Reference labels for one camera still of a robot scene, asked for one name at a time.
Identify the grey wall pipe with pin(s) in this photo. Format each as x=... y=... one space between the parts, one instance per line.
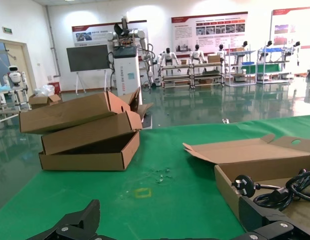
x=54 y=47

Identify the open stacked cardboard box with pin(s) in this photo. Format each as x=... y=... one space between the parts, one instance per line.
x=82 y=162

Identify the beige door with frame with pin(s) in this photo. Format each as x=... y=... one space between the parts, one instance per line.
x=18 y=57

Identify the white floor machine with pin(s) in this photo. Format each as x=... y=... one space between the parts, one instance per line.
x=157 y=82

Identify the dark screen on white stand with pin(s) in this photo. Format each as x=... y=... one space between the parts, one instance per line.
x=87 y=57

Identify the blue plastic sheet pile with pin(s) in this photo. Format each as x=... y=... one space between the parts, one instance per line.
x=1 y=88

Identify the metal pipe frame workbench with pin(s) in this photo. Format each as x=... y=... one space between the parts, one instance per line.
x=2 y=92

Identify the tilted stacked cardboard box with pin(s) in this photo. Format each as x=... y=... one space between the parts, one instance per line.
x=70 y=115

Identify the clear plastic bags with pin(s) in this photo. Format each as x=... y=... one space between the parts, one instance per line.
x=43 y=90

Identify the green exit sign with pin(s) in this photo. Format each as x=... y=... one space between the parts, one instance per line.
x=7 y=30

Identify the white black humanoid robot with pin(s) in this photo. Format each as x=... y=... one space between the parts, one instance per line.
x=297 y=45
x=245 y=43
x=197 y=55
x=167 y=56
x=221 y=53
x=269 y=43

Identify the small cardboard box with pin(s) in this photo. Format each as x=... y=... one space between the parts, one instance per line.
x=184 y=61

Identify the closed stacked cardboard box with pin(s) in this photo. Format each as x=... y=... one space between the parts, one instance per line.
x=90 y=136

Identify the pipe frame rack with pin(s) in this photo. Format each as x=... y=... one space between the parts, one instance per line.
x=175 y=66
x=207 y=74

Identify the white shelf rack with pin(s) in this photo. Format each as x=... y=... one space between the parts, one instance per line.
x=240 y=84
x=275 y=80

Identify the small white round-head robot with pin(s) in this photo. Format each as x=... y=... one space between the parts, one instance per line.
x=14 y=76

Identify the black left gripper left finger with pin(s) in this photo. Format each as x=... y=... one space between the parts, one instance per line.
x=90 y=217

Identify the green table cloth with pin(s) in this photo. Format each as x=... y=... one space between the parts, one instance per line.
x=95 y=190

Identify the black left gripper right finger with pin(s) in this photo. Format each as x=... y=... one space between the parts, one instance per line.
x=252 y=215

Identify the display board with red photos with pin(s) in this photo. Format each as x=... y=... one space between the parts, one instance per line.
x=292 y=27

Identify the red bin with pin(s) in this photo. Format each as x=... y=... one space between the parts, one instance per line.
x=56 y=88

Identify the wide red framed display board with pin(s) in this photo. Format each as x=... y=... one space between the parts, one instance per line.
x=210 y=35

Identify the small clear plastic scraps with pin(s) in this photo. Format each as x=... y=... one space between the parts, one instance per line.
x=160 y=180

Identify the cardboard box on rack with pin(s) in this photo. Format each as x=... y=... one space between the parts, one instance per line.
x=213 y=58

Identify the open cardboard floor box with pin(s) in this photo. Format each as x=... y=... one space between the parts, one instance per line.
x=38 y=101

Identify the open brown cardboard box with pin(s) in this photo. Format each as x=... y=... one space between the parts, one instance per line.
x=245 y=155

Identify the red framed wall display board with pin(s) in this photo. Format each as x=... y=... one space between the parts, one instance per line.
x=95 y=35

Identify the blue plastic tray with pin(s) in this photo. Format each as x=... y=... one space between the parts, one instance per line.
x=248 y=63

